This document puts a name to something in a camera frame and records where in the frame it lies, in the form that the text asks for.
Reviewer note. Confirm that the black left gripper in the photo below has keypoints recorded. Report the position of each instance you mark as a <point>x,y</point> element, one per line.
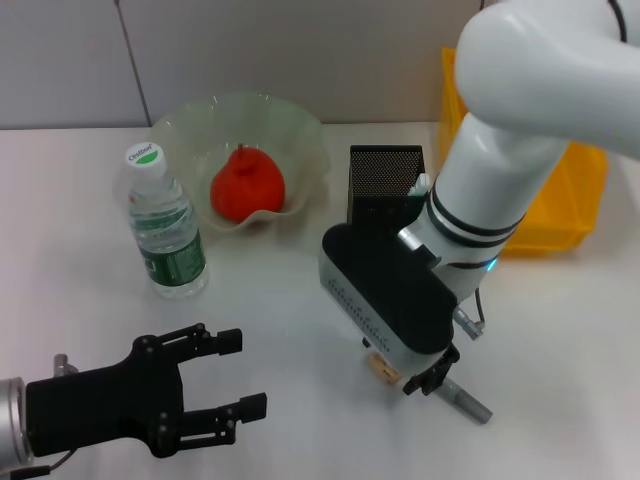
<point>100,405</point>

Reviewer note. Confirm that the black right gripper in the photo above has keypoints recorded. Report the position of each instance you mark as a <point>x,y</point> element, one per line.
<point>451,356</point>

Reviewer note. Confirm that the grey glitter marker pen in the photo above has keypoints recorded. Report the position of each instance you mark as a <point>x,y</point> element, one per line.
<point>465,400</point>

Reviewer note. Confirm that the beige eraser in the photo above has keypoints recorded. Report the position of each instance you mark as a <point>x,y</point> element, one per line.
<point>382,371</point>

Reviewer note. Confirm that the green label water bottle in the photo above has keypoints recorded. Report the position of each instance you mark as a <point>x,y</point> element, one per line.
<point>165,225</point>

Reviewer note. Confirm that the green utility knife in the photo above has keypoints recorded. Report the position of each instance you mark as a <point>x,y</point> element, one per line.
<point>419,186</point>

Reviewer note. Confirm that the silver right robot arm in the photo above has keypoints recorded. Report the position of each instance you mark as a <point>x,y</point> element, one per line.
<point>525,100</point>

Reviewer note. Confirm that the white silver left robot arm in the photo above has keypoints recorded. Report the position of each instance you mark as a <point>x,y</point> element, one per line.
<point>10,420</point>

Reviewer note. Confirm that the black mesh pen holder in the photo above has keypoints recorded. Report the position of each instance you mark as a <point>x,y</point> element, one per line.
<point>380,170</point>

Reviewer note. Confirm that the translucent green fruit plate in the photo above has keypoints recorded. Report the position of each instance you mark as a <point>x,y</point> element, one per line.
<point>280,125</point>

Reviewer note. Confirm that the yellow plastic bin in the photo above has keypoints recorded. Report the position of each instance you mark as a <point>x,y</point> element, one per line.
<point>575,200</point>

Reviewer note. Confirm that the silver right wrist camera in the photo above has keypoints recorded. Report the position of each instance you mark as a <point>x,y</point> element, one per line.
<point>390,295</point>

